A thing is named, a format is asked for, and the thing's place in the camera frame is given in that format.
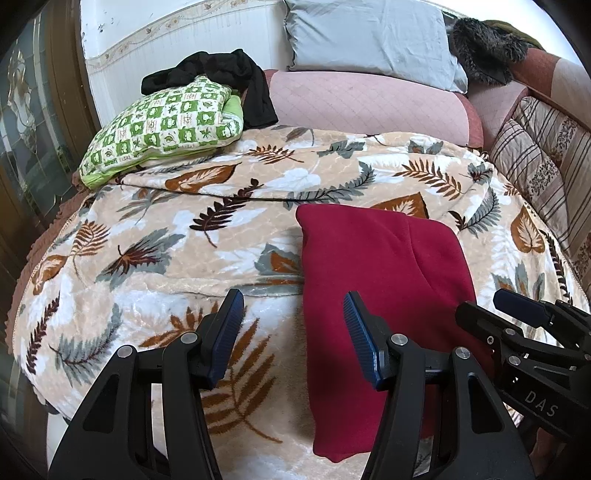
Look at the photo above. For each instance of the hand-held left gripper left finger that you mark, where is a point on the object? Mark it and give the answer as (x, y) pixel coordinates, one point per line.
(227, 327)

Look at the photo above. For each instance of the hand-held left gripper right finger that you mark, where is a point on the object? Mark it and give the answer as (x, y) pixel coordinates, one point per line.
(361, 339)

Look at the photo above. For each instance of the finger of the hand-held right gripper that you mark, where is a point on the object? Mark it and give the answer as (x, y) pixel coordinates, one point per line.
(519, 308)
(480, 323)

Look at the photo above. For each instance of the dark red garment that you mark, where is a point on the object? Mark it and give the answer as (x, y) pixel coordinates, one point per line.
(369, 258)

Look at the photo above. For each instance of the leaf print blanket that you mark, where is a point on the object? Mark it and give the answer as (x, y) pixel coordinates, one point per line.
(161, 286)

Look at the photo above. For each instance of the striped sofa cushion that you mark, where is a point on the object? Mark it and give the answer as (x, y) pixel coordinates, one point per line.
(540, 157)

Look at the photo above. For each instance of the green checkered pillow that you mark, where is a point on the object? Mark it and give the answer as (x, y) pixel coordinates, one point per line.
(171, 124)

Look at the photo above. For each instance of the black cloth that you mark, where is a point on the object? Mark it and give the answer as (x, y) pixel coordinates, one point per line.
(256, 97)

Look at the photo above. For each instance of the pink quilted bolster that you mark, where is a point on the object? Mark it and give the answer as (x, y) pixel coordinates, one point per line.
(369, 106)

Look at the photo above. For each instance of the pink sofa backrest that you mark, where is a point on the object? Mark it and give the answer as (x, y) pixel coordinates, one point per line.
(545, 74)

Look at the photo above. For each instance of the fur trimmed jacket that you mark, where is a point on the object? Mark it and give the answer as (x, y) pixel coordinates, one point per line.
(485, 50)

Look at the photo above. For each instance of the wooden door with glass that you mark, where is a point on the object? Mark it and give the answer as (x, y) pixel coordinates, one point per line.
(37, 138)

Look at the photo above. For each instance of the grey pillow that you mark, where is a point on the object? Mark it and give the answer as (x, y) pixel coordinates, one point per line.
(369, 37)

